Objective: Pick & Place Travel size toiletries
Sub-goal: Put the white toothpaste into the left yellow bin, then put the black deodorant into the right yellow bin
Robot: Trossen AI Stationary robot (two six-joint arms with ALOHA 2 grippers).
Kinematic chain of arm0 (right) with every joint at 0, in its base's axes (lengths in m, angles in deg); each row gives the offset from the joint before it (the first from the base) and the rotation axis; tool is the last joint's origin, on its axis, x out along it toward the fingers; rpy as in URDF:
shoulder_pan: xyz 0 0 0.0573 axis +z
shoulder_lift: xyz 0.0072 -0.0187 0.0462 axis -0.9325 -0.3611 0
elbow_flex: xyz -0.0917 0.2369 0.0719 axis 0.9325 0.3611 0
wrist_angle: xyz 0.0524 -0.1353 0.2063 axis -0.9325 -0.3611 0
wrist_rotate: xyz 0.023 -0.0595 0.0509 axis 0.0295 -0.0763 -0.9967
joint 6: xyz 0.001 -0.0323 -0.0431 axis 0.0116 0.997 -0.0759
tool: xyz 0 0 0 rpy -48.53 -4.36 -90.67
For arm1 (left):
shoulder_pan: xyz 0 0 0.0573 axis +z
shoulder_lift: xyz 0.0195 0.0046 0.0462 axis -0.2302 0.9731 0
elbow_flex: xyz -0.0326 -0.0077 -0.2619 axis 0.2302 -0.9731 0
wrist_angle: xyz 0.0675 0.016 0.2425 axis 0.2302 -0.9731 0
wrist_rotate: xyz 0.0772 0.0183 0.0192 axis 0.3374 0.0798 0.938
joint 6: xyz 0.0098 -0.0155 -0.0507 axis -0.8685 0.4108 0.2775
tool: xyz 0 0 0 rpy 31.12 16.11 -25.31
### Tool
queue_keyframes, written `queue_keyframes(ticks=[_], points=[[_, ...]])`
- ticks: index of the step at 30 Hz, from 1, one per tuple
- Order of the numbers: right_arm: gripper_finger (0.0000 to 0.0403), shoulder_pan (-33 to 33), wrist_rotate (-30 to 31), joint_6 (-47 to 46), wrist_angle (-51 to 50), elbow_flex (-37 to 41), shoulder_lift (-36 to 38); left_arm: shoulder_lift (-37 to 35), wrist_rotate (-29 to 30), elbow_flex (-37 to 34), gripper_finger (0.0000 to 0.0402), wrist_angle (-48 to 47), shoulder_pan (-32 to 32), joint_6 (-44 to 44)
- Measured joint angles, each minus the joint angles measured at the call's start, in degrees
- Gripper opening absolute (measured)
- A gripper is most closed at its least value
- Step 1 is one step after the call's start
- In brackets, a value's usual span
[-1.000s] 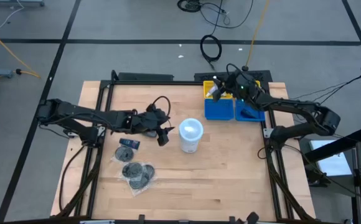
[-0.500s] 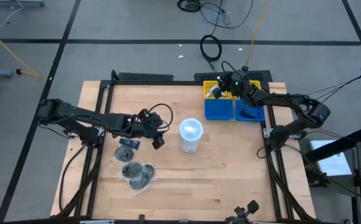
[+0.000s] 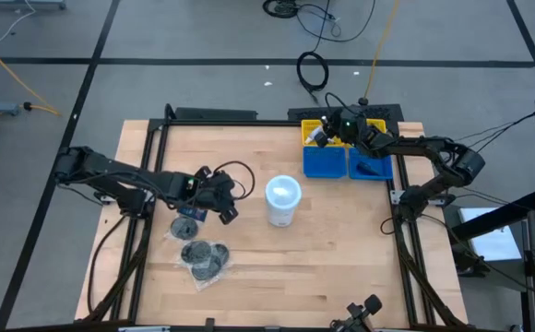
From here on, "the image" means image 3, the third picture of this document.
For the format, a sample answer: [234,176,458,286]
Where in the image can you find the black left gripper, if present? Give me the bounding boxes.
[193,165,240,226]

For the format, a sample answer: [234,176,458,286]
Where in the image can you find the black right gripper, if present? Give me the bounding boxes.
[314,108,379,148]

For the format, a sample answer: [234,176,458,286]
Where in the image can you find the small white toothpaste tube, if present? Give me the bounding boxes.
[304,128,327,144]

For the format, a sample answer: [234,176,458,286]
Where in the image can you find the dark blue travel tube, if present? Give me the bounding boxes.
[177,207,208,223]
[357,160,383,178]

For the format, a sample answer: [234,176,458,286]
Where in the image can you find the black perforated tray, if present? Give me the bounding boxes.
[287,104,405,123]

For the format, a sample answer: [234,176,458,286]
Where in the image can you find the blue plastic mesh basket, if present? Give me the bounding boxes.
[348,147,394,181]
[303,146,348,180]

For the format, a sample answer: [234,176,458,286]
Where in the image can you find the white plastic jar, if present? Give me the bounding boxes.
[265,174,303,228]

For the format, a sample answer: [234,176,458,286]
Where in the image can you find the black side stand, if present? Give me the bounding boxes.
[446,187,535,278]

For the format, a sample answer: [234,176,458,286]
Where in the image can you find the white flat board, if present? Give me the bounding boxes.
[458,206,526,263]

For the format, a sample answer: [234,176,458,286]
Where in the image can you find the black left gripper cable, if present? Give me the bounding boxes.
[212,160,256,201]

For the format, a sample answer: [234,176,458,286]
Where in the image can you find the black aluminium table frame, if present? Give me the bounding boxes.
[74,103,470,332]

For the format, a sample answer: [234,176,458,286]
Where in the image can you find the black coiled floor cable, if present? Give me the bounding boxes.
[295,0,333,106]

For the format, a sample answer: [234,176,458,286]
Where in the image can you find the yellow floor cable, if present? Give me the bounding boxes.
[363,0,401,99]
[0,32,61,136]

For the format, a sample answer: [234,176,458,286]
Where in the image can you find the black tangled cable bundle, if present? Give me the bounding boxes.
[261,0,377,43]

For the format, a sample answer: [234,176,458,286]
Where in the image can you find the thick black power cable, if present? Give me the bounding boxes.
[85,212,129,315]

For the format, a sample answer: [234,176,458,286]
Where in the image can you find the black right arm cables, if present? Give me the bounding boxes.
[451,112,535,156]

